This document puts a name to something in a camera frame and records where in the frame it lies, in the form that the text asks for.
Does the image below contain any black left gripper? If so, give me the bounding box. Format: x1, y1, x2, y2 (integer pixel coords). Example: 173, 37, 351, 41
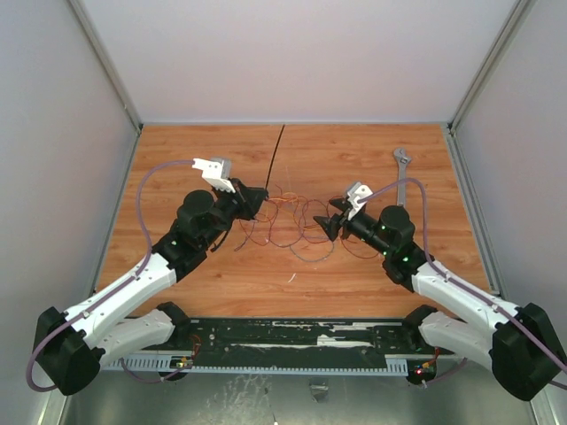
200, 177, 268, 248

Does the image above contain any dark purple wire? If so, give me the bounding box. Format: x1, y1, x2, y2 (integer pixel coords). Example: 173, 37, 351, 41
232, 198, 338, 263

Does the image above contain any yellow wire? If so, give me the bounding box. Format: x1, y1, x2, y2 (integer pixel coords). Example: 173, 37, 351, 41
265, 193, 342, 231

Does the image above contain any blue grey wire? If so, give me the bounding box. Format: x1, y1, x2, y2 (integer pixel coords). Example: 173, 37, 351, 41
260, 238, 338, 263

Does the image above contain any red wire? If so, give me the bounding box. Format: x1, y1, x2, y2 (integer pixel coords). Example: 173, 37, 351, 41
238, 194, 382, 260

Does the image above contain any black zip tie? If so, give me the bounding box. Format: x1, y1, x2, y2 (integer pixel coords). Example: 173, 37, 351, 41
264, 124, 287, 199

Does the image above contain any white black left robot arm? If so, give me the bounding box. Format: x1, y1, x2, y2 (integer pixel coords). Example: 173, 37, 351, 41
26, 178, 268, 396

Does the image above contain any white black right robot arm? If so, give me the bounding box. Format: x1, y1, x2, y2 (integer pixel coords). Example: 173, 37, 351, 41
314, 198, 566, 401

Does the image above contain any silver adjustable wrench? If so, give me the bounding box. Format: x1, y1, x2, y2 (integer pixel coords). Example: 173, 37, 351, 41
393, 147, 412, 206

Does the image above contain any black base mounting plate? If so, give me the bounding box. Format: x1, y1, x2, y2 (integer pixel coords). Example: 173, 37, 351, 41
145, 316, 457, 368

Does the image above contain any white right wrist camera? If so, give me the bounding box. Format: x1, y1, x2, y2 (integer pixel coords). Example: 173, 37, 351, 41
346, 182, 373, 220

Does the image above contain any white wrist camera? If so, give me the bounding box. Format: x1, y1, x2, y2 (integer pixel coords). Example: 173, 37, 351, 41
192, 158, 236, 193
346, 182, 373, 220

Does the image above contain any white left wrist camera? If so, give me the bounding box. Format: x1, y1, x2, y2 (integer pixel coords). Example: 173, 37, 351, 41
192, 158, 236, 193

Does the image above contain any grey slotted cable duct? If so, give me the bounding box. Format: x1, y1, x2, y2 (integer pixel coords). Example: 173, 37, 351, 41
104, 352, 408, 377

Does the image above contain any aluminium corner post left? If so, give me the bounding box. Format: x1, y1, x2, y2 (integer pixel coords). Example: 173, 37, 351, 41
66, 0, 145, 134

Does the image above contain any aluminium corner post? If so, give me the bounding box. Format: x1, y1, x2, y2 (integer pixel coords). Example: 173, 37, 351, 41
445, 0, 540, 134
66, 0, 145, 134

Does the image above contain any aluminium corner post right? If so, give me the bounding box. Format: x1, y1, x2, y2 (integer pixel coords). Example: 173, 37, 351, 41
445, 0, 540, 134

